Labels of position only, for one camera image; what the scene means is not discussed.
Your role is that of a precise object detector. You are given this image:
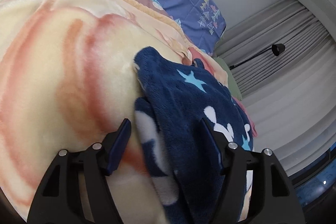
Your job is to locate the navy star fleece onesie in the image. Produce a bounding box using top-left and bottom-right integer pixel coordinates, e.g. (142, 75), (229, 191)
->
(134, 47), (253, 223)

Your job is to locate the stack of folded pink cloths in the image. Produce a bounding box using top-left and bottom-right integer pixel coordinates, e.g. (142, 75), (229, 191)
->
(232, 97), (258, 137)

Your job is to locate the green pillow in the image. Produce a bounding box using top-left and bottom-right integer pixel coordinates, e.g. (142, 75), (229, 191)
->
(214, 57), (243, 101)

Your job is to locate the grey white curtain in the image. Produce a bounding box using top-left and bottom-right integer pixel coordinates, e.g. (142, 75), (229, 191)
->
(215, 0), (335, 175)

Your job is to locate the black floor lamp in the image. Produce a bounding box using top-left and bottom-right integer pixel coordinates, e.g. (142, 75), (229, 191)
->
(229, 43), (285, 70)

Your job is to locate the peach fleece blanket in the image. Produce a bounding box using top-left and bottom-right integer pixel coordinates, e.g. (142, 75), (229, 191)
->
(1, 0), (228, 222)

